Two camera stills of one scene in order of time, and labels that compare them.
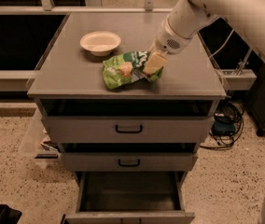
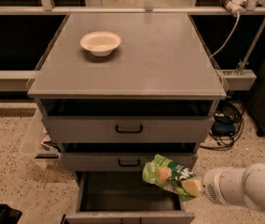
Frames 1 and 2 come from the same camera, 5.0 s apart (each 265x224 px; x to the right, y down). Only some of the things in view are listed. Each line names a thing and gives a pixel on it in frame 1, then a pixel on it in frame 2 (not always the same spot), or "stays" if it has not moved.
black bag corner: x=0 y=214 stays
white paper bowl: x=100 y=43 stays
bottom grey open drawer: x=130 y=197 stays
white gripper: x=169 y=40 -> x=213 y=184
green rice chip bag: x=119 y=70 -> x=168 y=175
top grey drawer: x=129 y=129 stays
